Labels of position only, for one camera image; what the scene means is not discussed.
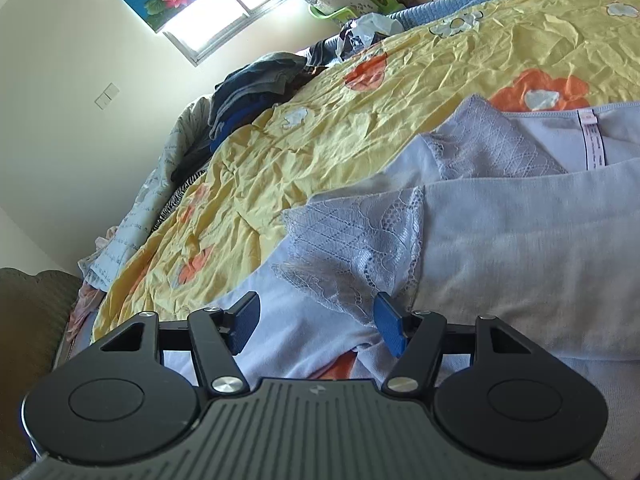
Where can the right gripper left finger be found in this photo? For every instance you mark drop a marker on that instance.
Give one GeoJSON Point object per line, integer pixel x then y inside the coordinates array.
{"type": "Point", "coordinates": [217, 336]}

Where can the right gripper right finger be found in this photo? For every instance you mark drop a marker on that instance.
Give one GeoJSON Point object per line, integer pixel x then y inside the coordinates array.
{"type": "Point", "coordinates": [415, 340]}

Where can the lavender long-sleeve shirt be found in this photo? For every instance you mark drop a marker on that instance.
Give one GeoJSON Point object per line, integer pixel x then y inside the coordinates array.
{"type": "Point", "coordinates": [531, 217]}

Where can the dark folded clothes pile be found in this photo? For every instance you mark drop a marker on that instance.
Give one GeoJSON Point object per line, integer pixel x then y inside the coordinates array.
{"type": "Point", "coordinates": [240, 99]}

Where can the yellow carrot-print bedsheet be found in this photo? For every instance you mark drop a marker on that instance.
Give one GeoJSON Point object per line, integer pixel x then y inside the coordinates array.
{"type": "Point", "coordinates": [353, 119]}

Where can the light floral quilt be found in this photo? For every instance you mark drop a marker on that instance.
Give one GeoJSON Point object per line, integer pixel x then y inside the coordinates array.
{"type": "Point", "coordinates": [156, 200]}

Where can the white crumpled cloth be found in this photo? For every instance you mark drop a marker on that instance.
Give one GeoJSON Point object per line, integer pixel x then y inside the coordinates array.
{"type": "Point", "coordinates": [362, 33]}

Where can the blue knitted blanket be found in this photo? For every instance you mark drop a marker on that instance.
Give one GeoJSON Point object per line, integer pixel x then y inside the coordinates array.
{"type": "Point", "coordinates": [433, 11]}

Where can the green plastic stool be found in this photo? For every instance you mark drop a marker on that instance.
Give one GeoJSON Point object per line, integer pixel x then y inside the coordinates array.
{"type": "Point", "coordinates": [347, 14]}

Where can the window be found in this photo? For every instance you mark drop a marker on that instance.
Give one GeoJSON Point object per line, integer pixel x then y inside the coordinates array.
{"type": "Point", "coordinates": [206, 25]}

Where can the white wall switch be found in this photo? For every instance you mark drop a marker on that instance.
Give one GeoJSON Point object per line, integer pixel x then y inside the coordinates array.
{"type": "Point", "coordinates": [107, 96]}

